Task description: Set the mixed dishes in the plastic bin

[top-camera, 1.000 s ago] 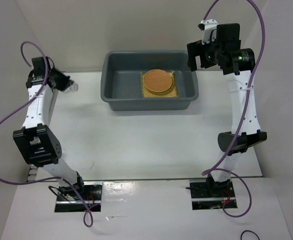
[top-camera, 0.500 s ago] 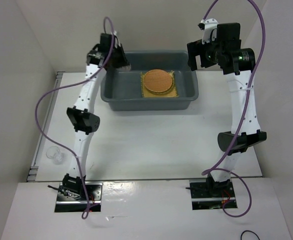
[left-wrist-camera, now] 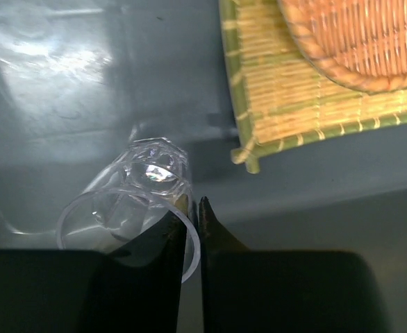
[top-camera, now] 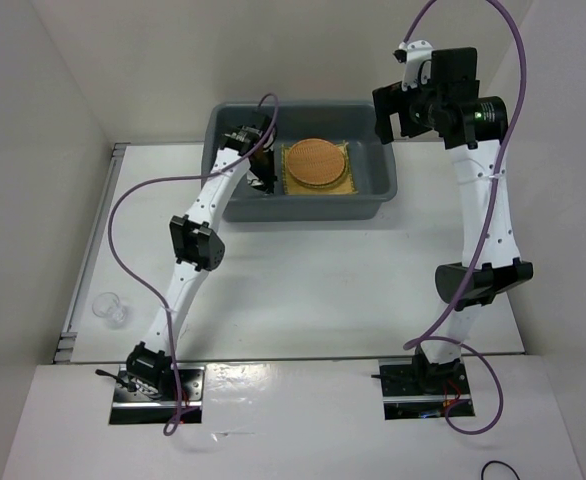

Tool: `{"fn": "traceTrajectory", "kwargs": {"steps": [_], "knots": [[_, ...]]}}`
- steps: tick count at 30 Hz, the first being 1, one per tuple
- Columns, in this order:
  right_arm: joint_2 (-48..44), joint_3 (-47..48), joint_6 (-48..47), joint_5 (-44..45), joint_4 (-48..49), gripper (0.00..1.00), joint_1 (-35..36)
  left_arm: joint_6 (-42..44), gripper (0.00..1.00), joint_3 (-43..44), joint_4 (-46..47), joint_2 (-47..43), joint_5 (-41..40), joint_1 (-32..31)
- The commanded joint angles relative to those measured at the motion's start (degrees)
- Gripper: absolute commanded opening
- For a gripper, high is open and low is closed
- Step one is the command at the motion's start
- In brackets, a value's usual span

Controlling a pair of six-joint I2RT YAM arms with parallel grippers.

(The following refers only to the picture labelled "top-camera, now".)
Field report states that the orange round woven plate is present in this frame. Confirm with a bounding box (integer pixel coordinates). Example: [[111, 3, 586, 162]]
[[284, 138, 347, 188]]

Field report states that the square bamboo mat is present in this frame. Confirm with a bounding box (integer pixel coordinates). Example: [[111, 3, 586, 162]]
[[282, 142, 357, 196]]

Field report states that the clear glass cup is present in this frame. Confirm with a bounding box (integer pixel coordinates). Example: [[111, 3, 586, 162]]
[[92, 292, 127, 329]]

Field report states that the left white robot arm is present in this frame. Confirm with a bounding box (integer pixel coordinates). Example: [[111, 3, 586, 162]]
[[126, 118, 276, 400]]

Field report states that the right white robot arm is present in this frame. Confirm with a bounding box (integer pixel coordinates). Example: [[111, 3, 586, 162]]
[[372, 41, 533, 393]]

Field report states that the grey plastic bin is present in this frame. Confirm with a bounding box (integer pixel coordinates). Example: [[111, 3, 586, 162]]
[[223, 100, 397, 222]]

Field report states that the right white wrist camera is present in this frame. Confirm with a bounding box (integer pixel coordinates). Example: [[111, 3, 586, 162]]
[[394, 40, 433, 92]]

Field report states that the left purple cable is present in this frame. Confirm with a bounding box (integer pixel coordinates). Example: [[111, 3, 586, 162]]
[[107, 92, 280, 436]]

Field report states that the purple cable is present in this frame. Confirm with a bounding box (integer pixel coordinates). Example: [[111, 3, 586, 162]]
[[107, 92, 280, 436], [402, 0, 528, 436]]

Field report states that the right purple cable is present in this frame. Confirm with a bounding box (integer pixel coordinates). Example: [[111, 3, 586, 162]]
[[402, 0, 528, 436]]

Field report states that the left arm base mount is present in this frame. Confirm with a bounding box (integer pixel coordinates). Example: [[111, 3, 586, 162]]
[[94, 364, 206, 426]]

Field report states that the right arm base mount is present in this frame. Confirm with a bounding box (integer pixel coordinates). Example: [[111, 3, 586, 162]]
[[370, 358, 475, 421]]

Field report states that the black cable loop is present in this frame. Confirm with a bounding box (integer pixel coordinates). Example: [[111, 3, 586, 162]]
[[481, 461, 521, 480]]

